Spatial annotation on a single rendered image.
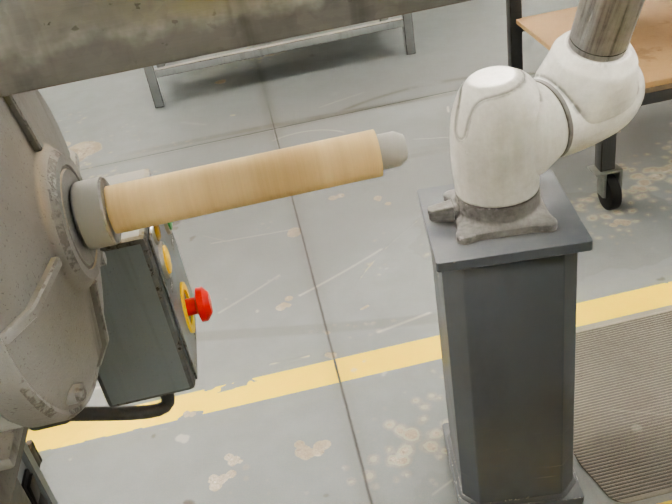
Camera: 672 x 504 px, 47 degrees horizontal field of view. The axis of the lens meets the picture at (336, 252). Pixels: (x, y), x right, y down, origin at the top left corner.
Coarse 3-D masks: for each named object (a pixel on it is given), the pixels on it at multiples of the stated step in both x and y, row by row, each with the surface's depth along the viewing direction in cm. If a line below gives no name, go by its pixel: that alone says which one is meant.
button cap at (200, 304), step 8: (200, 288) 88; (200, 296) 87; (208, 296) 88; (192, 304) 88; (200, 304) 87; (208, 304) 87; (192, 312) 88; (200, 312) 87; (208, 312) 87; (208, 320) 88
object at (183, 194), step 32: (256, 160) 50; (288, 160) 50; (320, 160) 50; (352, 160) 50; (128, 192) 50; (160, 192) 50; (192, 192) 50; (224, 192) 50; (256, 192) 50; (288, 192) 51; (128, 224) 50
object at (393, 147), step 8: (384, 136) 51; (392, 136) 51; (400, 136) 51; (384, 144) 51; (392, 144) 51; (400, 144) 51; (384, 152) 51; (392, 152) 51; (400, 152) 51; (384, 160) 51; (392, 160) 51; (400, 160) 51; (384, 168) 52
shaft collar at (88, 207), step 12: (84, 180) 50; (96, 180) 50; (72, 192) 49; (84, 192) 49; (96, 192) 49; (72, 204) 49; (84, 204) 49; (96, 204) 49; (84, 216) 49; (96, 216) 49; (84, 228) 49; (96, 228) 49; (108, 228) 49; (84, 240) 49; (96, 240) 50; (108, 240) 50; (120, 240) 52
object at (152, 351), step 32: (160, 224) 83; (128, 256) 75; (160, 256) 78; (128, 288) 77; (160, 288) 77; (128, 320) 78; (160, 320) 79; (192, 320) 90; (128, 352) 81; (160, 352) 81; (192, 352) 85; (128, 384) 83; (160, 384) 83; (192, 384) 84; (96, 416) 85; (128, 416) 87
